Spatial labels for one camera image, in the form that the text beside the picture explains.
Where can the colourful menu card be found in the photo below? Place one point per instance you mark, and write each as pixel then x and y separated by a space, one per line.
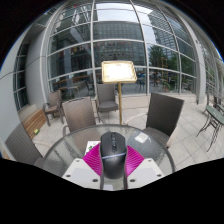
pixel 90 146

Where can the grey wicker chair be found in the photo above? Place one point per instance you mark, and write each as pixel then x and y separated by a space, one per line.
pixel 78 115
pixel 106 95
pixel 53 100
pixel 20 146
pixel 163 113

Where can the round glass table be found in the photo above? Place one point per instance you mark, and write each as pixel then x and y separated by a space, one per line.
pixel 66 150

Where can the green metal-legged side table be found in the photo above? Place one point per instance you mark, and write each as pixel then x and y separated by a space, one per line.
pixel 215 115

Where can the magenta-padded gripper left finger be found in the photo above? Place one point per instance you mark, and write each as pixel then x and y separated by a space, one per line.
pixel 78 171

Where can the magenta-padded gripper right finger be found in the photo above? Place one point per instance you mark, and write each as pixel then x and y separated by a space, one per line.
pixel 146 171

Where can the wooden slat bench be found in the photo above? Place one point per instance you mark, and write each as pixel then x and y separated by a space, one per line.
pixel 33 121

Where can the gold-framed menu stand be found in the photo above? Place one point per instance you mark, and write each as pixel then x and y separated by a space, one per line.
pixel 119 71

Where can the black computer mouse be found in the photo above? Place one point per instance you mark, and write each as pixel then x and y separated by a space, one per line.
pixel 113 156

